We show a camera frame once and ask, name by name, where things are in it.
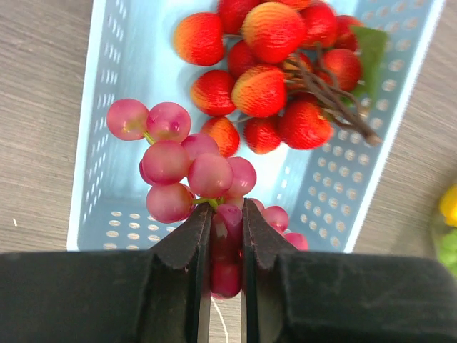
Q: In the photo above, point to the red strawberry cluster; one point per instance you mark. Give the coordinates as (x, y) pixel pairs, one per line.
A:
(279, 72)

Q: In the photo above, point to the green grape bunch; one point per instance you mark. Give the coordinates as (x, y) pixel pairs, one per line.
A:
(447, 251)

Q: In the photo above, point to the yellow banana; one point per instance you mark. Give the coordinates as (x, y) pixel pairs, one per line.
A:
(448, 206)

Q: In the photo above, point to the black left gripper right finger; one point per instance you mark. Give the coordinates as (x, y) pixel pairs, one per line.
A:
(294, 296)

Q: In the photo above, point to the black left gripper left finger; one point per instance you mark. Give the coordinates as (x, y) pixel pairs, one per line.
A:
(156, 295)

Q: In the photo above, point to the clear zip top bag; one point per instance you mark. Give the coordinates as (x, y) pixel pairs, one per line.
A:
(438, 226)

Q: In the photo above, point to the purple grape bunch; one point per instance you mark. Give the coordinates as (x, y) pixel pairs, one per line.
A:
(185, 170)

